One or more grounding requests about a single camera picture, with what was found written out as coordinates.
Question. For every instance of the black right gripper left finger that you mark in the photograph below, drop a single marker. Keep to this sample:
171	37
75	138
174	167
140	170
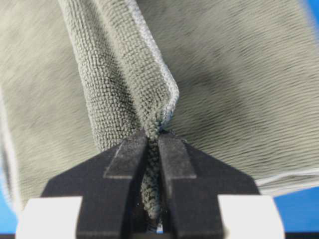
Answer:
92	200

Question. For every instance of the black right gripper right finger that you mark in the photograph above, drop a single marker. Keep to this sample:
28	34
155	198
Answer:
209	199

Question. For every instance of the grey microfibre towel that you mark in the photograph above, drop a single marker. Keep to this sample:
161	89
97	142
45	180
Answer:
127	86

